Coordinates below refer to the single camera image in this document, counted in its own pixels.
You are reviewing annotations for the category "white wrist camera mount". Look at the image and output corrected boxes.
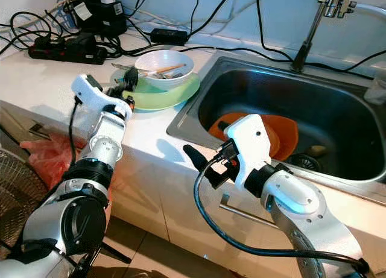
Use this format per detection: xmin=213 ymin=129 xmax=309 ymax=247
xmin=224 ymin=113 xmax=272 ymax=189
xmin=71 ymin=73 xmax=132 ymax=121

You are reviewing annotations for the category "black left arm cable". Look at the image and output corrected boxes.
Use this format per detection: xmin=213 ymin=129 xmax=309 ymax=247
xmin=69 ymin=97 xmax=97 ymax=167

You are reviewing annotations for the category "red plastic bag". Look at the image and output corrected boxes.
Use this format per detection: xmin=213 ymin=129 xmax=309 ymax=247
xmin=19 ymin=136 xmax=97 ymax=191

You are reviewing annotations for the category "light green plate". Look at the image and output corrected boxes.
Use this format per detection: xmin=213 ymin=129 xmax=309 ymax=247
xmin=110 ymin=67 xmax=201 ymax=112

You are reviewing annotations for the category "metal drawer handle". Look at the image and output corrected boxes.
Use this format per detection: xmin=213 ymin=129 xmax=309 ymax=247
xmin=219 ymin=194 xmax=278 ymax=221
xmin=27 ymin=118 xmax=55 ymax=140

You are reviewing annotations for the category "clear glass cup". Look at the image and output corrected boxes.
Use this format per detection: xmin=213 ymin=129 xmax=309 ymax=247
xmin=364 ymin=73 xmax=386 ymax=107

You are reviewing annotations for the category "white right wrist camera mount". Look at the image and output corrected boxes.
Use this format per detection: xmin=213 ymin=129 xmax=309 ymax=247
xmin=224 ymin=113 xmax=272 ymax=189

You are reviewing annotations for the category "white bowl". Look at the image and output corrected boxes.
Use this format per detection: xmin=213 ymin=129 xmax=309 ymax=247
xmin=134 ymin=49 xmax=195 ymax=90

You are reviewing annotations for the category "stainless steel sink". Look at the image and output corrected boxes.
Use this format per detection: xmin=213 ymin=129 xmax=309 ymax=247
xmin=166 ymin=55 xmax=386 ymax=197

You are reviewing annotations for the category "small brown lump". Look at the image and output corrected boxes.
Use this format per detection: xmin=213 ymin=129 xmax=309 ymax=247
xmin=308 ymin=144 xmax=329 ymax=158

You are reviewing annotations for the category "metal faucet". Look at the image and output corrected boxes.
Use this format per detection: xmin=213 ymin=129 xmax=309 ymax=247
xmin=291 ymin=0 xmax=356 ymax=72

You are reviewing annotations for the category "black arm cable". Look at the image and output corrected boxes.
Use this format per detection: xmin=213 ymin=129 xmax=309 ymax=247
xmin=193 ymin=154 xmax=372 ymax=276
xmin=69 ymin=97 xmax=97 ymax=167

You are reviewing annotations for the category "sink drain strainer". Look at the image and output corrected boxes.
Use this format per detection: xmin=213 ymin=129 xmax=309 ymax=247
xmin=286 ymin=153 xmax=317 ymax=171

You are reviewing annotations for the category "black power adapter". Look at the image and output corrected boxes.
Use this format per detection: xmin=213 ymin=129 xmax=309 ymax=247
xmin=150 ymin=28 xmax=189 ymax=46

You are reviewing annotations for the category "white water hose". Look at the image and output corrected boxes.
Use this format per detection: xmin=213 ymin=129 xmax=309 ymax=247
xmin=351 ymin=2 xmax=386 ymax=21

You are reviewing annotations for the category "black wall cable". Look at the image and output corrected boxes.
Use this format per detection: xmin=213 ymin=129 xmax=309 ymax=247
xmin=255 ymin=0 xmax=296 ymax=63
xmin=335 ymin=49 xmax=386 ymax=72

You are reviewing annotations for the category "orange plate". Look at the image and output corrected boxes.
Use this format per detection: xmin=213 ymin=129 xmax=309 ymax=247
xmin=208 ymin=112 xmax=242 ymax=143
xmin=262 ymin=114 xmax=299 ymax=161

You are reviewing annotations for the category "metal fan grille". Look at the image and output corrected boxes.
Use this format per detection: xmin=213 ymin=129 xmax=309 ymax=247
xmin=0 ymin=148 xmax=37 ymax=248

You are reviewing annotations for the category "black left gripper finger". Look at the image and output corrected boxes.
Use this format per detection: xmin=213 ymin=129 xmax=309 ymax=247
xmin=119 ymin=67 xmax=138 ymax=93

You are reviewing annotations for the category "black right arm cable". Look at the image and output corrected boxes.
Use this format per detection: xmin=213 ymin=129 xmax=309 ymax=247
xmin=193 ymin=154 xmax=372 ymax=276

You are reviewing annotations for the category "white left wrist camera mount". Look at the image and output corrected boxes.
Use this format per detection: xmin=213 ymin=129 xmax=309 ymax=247
xmin=71 ymin=73 xmax=132 ymax=121

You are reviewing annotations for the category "long black counter cable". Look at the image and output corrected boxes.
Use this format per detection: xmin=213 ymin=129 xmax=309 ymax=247
xmin=115 ymin=44 xmax=386 ymax=74

